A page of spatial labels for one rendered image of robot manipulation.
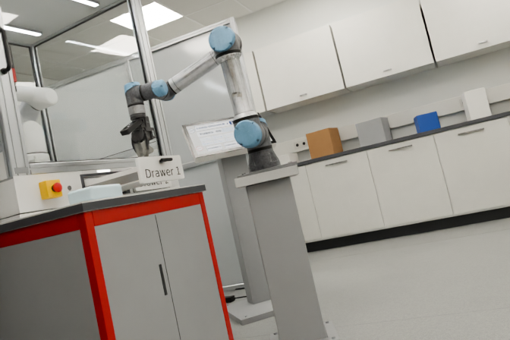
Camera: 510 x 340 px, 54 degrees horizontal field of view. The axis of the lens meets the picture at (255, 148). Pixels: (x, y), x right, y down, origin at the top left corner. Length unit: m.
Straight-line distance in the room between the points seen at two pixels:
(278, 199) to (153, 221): 0.69
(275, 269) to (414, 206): 2.78
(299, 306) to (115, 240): 0.98
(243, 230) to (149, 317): 1.52
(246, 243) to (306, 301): 0.93
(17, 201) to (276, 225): 1.04
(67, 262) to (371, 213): 3.67
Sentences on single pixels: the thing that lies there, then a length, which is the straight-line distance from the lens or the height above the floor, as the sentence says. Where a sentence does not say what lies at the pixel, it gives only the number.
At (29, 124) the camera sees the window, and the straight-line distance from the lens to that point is 2.24.
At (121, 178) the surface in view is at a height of 0.86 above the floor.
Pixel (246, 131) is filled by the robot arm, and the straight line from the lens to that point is 2.09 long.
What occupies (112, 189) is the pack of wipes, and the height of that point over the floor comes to 0.79.
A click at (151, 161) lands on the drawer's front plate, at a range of 2.15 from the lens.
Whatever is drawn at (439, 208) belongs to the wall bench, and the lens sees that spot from 4.81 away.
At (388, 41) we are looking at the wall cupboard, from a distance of 5.28.
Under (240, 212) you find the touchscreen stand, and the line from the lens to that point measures 3.06.
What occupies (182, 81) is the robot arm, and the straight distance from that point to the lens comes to 2.37.
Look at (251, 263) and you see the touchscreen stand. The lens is 3.08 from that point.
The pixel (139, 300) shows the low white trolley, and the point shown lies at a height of 0.44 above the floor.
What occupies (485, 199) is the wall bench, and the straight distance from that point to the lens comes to 4.81.
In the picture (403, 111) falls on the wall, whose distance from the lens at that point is 5.48.
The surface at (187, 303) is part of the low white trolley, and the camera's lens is 1.79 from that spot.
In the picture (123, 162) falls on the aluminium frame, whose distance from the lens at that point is 2.53.
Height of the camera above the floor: 0.67
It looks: 5 degrees up
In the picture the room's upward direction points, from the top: 13 degrees counter-clockwise
